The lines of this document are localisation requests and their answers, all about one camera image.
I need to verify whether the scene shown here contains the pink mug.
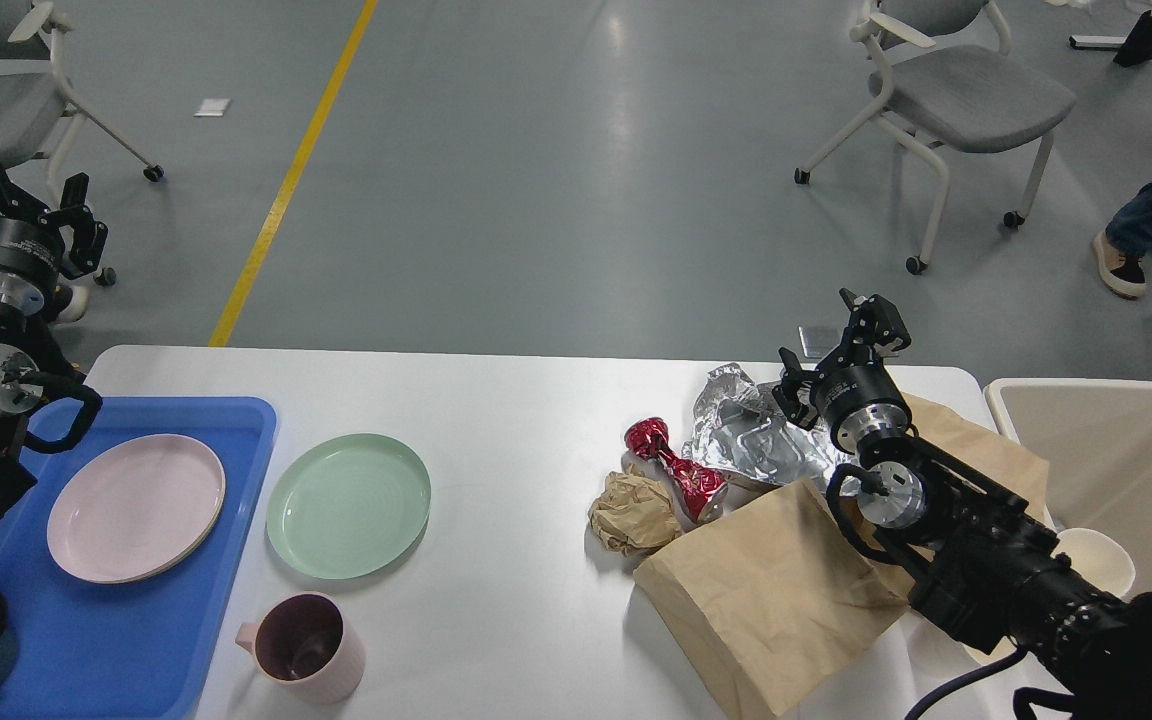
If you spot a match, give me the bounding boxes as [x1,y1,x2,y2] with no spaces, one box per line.
[234,592,367,705]

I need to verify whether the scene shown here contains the front brown paper bag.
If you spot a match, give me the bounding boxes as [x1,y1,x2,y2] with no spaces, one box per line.
[634,483,914,719]

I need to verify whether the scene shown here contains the beige plastic bin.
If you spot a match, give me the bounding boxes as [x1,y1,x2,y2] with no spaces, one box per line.
[986,378,1152,592]

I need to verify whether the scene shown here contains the brown paper bag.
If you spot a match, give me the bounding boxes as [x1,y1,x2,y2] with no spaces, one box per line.
[836,392,1051,601]
[634,483,914,719]

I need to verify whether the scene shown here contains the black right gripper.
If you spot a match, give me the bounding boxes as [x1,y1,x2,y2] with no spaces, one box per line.
[772,288,914,454]

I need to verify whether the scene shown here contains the green plate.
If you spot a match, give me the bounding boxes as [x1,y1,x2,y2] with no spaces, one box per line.
[266,433,433,582]

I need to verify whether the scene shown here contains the grey chair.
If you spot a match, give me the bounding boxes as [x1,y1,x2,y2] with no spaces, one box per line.
[794,1,1075,275]
[0,1,164,200]

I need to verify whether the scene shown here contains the red foil wrapper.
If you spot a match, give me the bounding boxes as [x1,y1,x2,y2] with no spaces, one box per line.
[623,416,728,524]

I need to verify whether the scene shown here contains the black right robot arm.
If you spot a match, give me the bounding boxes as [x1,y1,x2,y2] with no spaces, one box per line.
[772,290,1152,719]

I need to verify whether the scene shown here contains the grey chair right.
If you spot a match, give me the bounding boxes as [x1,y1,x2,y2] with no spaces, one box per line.
[794,1,1075,275]

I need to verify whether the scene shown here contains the crumpled brown paper ball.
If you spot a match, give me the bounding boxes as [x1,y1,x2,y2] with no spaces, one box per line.
[588,467,685,556]

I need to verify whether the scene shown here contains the blue plastic tray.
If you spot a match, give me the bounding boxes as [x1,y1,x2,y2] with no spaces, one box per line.
[0,397,276,719]

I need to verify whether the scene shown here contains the grey chair left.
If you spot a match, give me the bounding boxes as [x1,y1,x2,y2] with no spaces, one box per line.
[0,1,164,200]

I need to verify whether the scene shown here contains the metal floor socket plate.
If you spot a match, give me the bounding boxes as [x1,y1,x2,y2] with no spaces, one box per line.
[797,325,842,361]

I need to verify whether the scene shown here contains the crumpled aluminium foil tray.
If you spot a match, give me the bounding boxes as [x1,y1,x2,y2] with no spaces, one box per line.
[681,363,850,492]

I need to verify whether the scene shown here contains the pink plate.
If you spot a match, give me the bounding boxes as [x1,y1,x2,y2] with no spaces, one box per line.
[46,434,227,585]

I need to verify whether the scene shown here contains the white paper cup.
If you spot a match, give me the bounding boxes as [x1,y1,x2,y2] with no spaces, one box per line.
[1058,526,1137,600]

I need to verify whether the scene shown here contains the rear brown paper bag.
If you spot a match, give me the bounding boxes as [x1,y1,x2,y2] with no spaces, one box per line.
[836,392,1051,601]

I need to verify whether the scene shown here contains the desk foot top right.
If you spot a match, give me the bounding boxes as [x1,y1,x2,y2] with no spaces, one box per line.
[1068,1,1152,68]

